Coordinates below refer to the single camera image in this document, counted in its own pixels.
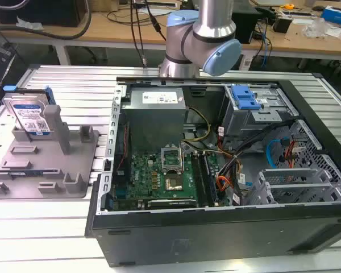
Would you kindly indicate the black open PC case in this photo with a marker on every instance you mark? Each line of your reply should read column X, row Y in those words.
column 216, row 221

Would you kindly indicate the grey parts rack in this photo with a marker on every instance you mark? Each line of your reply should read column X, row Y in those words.
column 45, row 167

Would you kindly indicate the black expansion slot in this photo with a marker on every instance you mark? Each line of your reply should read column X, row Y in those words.
column 170, row 202

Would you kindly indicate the silver expansion bracket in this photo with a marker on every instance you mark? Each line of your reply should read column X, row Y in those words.
column 290, row 171

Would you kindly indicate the blue disk bay latch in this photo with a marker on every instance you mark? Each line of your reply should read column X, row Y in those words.
column 244, row 98

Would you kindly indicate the CPU socket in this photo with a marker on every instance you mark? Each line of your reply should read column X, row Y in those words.
column 174, row 184

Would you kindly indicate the black desktop tower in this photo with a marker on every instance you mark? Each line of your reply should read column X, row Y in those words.
column 245, row 24

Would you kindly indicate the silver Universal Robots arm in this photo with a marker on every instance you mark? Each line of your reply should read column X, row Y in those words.
column 200, row 34

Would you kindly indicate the wooden desk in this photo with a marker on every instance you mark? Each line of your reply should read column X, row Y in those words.
column 170, row 31

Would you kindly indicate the grey metal disk bay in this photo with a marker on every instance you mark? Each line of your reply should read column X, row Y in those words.
column 255, row 113

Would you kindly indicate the blue cardboard box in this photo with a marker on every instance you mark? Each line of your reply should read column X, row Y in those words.
column 336, row 17

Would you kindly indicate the green Dell motherboard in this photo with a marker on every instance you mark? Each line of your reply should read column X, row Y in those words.
column 159, row 182

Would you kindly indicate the black box on desk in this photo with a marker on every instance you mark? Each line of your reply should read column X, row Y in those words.
column 281, row 24

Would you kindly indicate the black RAM slot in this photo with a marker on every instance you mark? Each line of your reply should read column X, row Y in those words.
column 198, row 176
column 211, row 179

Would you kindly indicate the hard disk in blue carrier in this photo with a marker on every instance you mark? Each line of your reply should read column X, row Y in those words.
column 27, row 111

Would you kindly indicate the grey power supply unit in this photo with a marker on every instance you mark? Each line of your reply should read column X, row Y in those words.
column 156, row 119

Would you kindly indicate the RAM stick with blue label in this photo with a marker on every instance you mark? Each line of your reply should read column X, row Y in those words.
column 25, row 173

